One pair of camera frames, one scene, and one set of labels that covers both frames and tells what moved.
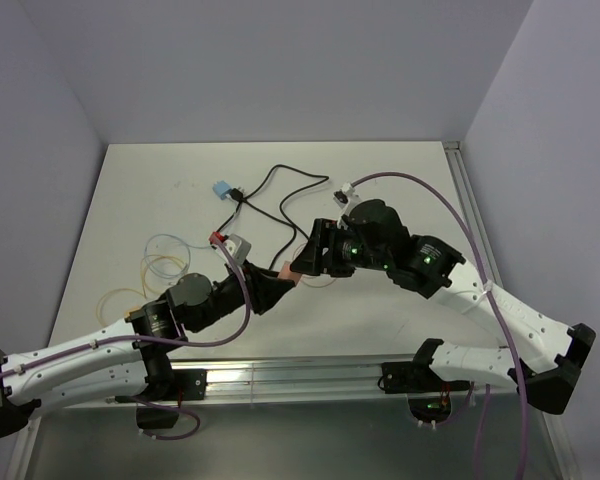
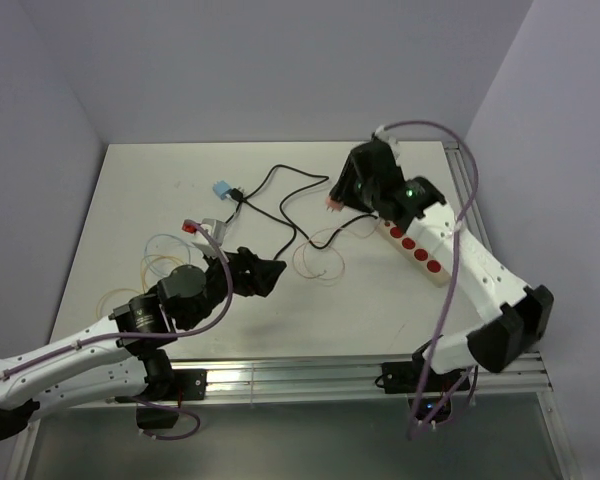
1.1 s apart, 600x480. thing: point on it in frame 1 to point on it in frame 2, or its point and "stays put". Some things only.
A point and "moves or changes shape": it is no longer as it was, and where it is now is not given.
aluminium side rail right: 464,191 stays put
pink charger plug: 286,273 to 333,205
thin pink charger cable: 318,286 moves or changes shape
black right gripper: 324,233 to 343,189
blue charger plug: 221,188 stays put
